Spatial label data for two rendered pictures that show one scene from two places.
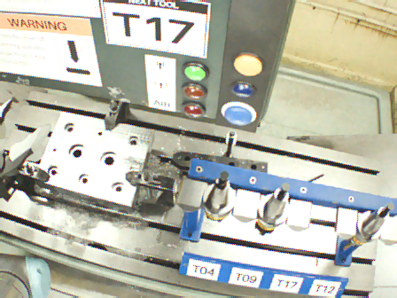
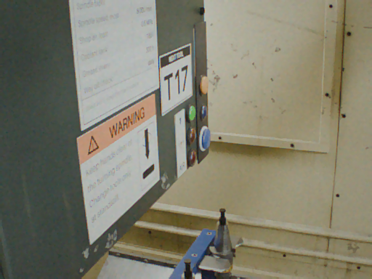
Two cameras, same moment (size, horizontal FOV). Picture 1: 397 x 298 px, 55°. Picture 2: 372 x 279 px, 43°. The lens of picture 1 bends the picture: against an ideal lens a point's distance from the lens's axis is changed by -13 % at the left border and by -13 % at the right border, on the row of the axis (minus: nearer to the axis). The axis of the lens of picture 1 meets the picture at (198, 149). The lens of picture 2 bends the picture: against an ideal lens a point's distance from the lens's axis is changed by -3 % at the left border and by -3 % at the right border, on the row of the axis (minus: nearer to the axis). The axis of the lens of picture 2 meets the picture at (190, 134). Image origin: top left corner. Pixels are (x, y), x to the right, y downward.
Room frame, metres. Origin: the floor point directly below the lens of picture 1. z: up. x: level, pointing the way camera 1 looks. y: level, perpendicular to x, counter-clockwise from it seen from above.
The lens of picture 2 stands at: (0.12, 0.62, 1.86)
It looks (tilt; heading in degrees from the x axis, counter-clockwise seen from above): 19 degrees down; 284
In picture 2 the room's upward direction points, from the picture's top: 2 degrees counter-clockwise
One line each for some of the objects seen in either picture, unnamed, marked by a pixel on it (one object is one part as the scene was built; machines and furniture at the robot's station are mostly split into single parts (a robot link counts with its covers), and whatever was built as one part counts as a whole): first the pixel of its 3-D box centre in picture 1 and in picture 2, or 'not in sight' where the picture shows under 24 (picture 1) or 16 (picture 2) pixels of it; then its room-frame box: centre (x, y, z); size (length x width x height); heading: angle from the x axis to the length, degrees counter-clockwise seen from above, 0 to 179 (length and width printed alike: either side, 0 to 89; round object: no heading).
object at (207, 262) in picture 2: (346, 223); (215, 264); (0.30, -0.32, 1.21); 0.07 x 0.05 x 0.01; 172
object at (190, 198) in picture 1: (190, 195); not in sight; (0.35, 0.01, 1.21); 0.07 x 0.05 x 0.01; 172
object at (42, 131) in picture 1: (34, 150); not in sight; (0.31, 0.27, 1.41); 0.09 x 0.03 x 0.06; 130
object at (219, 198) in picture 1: (221, 191); not in sight; (0.34, -0.05, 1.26); 0.04 x 0.04 x 0.07
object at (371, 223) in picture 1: (377, 219); (222, 235); (0.29, -0.37, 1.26); 0.04 x 0.04 x 0.07
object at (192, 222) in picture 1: (194, 202); not in sight; (0.40, 0.00, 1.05); 0.10 x 0.05 x 0.30; 172
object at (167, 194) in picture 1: (150, 184); not in sight; (0.47, 0.12, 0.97); 0.13 x 0.03 x 0.15; 82
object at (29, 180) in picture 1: (31, 175); not in sight; (0.46, 0.46, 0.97); 0.13 x 0.03 x 0.15; 82
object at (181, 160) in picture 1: (220, 168); not in sight; (0.56, -0.06, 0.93); 0.26 x 0.05 x 0.06; 87
